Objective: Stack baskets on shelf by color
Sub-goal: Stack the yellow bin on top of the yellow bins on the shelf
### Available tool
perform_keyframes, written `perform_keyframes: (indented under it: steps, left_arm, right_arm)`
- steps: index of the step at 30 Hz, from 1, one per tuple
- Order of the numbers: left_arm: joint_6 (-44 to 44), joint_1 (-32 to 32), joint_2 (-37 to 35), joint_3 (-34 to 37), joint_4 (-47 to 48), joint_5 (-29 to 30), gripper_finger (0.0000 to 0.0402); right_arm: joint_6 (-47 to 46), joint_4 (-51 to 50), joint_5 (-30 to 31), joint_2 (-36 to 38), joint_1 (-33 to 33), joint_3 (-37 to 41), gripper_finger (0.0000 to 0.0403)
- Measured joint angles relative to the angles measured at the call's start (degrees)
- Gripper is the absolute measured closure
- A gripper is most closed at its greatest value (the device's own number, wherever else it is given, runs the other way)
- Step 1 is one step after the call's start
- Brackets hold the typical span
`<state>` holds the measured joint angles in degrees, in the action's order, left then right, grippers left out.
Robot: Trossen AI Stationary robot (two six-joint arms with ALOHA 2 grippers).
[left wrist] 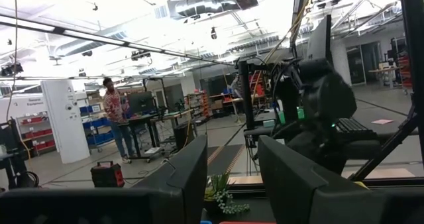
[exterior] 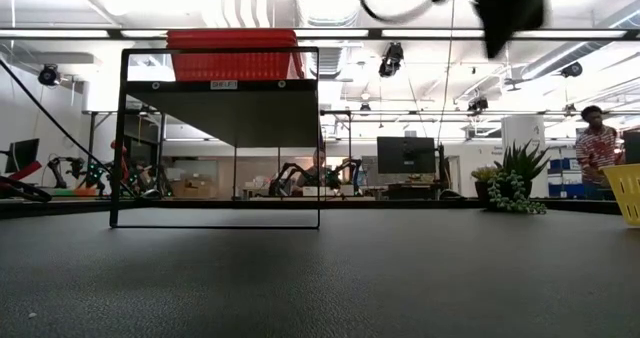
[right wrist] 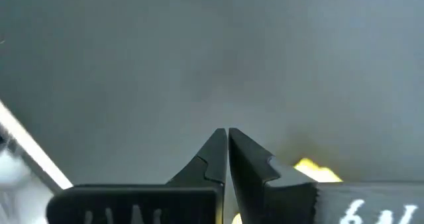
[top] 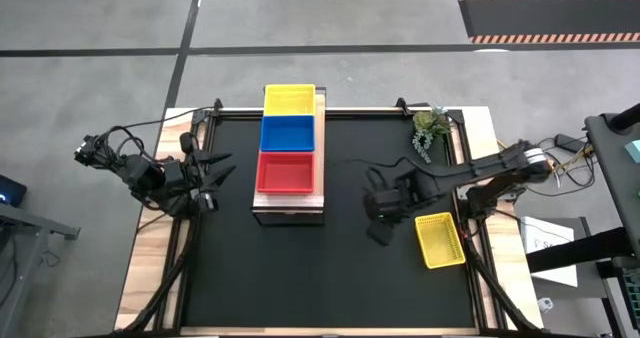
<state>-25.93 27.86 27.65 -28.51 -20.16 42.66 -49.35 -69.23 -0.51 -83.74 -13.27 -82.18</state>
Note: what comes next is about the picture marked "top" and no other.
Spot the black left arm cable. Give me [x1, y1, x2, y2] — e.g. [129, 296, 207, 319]
[99, 106, 216, 139]

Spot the black equipment stand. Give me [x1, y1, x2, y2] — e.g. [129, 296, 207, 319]
[524, 226, 640, 338]

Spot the black cart top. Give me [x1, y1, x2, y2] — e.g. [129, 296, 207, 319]
[583, 112, 640, 259]

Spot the white cardboard box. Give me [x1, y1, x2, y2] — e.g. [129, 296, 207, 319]
[519, 216, 579, 288]

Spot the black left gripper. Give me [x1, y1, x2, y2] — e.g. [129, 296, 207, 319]
[164, 131, 238, 214]

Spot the slotted storage crate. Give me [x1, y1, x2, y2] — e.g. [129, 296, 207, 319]
[622, 270, 640, 319]

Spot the yellow slotted plastic basket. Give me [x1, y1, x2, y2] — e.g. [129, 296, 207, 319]
[263, 83, 318, 117]
[414, 211, 467, 270]

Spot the black table mat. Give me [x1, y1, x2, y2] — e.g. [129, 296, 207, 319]
[179, 112, 476, 329]

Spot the black floor mat striped edge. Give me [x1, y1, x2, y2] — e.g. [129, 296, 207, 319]
[458, 0, 640, 45]

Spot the black device with blue light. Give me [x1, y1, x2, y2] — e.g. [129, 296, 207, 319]
[0, 174, 28, 208]

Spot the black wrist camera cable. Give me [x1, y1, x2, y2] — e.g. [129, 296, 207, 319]
[349, 155, 421, 175]

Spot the black power adapter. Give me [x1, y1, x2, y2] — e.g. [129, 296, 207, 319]
[553, 133, 587, 154]

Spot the black aluminium table frame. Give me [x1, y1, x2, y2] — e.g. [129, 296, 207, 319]
[112, 97, 546, 338]

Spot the green artificial succulent plant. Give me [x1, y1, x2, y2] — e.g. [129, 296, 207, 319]
[411, 106, 453, 164]

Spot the black pole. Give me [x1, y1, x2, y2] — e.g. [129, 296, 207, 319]
[606, 102, 640, 133]

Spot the blue slotted plastic basket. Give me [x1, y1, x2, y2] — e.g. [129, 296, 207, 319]
[259, 114, 317, 153]

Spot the gray metal desk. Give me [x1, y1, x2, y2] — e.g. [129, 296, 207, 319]
[0, 201, 81, 324]

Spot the teal block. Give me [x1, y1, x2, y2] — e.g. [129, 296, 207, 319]
[623, 138, 640, 164]

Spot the red slotted plastic basket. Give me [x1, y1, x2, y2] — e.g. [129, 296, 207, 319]
[255, 151, 317, 195]

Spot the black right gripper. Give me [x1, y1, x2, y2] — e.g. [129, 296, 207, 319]
[363, 176, 419, 247]

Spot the wooden shelf with black frame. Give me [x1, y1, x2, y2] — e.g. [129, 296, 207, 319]
[251, 86, 329, 228]

